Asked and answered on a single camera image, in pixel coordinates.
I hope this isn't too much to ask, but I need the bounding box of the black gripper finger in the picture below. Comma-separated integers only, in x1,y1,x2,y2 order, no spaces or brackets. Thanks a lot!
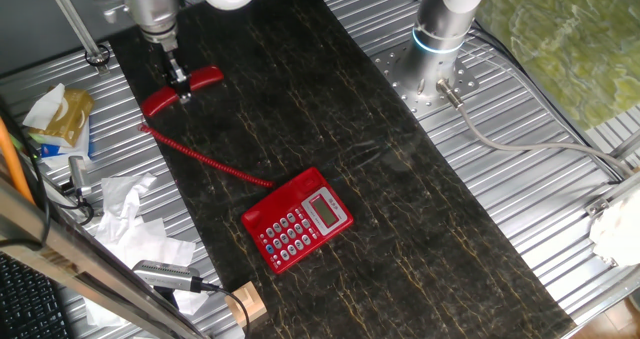
175,73,194,105

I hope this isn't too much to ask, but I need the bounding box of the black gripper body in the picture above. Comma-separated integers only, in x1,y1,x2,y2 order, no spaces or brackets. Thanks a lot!
163,48,189,86

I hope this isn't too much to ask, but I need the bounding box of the red telephone handset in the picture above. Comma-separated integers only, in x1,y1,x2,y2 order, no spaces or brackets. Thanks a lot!
139,65,225,119

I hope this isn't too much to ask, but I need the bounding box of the red telephone cord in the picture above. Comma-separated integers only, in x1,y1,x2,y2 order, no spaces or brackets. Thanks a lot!
138,122,277,189

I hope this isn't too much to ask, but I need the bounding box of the red telephone base with keypad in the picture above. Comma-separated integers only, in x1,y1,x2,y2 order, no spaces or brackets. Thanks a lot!
240,166,355,275

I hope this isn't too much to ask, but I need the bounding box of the metal tripod pole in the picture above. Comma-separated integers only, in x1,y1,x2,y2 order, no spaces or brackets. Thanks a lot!
42,0,112,76

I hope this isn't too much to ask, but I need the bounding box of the yellow tissue box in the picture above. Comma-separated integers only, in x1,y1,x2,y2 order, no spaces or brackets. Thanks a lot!
42,87,96,149

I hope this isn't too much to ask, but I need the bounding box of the white tissue sheet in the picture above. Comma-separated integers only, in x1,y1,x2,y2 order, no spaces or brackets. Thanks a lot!
22,82,67,131

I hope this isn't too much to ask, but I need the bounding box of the blue white tissue pack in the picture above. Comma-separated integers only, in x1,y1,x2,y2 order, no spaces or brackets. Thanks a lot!
28,118,94,170

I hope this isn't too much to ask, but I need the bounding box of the crumpled white tissue paper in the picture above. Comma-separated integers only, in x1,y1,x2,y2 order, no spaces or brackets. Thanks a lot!
83,172,211,329

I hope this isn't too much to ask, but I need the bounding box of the orange tube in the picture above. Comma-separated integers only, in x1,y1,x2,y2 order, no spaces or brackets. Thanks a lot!
0,116,36,206

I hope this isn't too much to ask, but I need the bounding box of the wooden block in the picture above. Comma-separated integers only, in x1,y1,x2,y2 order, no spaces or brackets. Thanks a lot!
224,281,269,330

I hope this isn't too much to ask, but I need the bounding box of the black marble pattern mat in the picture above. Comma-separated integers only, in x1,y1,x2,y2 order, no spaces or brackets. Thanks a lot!
107,0,577,339

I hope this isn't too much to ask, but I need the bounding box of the black keyboard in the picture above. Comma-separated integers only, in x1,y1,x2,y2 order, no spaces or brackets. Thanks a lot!
0,252,72,339

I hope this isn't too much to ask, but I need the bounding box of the green marbled mat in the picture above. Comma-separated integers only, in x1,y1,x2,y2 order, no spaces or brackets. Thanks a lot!
474,0,640,130

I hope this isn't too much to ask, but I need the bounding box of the white crumpled cloth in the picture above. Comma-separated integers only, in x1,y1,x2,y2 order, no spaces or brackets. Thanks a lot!
588,188,640,269

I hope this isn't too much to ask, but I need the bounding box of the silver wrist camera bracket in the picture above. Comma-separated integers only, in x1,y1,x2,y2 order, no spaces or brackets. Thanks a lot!
102,2,132,26

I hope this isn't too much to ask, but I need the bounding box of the small silver camera device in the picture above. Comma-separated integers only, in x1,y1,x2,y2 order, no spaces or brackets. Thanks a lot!
67,155,95,199

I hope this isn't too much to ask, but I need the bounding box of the silver ribbed camera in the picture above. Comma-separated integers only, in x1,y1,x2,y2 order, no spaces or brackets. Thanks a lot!
132,259,205,294

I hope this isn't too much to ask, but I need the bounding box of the black hanging cable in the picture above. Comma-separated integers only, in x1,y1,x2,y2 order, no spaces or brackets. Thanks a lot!
0,96,52,253

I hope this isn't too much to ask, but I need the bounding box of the metal frame bar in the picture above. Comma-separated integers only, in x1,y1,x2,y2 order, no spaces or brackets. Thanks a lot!
0,176,211,339

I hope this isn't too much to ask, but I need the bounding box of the black camera cable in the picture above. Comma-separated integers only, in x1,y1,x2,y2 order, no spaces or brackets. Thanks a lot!
199,281,251,333

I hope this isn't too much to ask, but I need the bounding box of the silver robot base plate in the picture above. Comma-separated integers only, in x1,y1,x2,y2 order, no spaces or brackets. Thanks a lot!
372,41,481,120

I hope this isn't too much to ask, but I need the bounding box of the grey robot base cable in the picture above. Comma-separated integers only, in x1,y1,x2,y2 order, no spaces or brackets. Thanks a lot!
435,78,635,179

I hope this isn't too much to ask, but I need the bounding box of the metal corner bracket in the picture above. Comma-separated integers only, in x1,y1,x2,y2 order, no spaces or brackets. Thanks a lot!
583,196,612,219

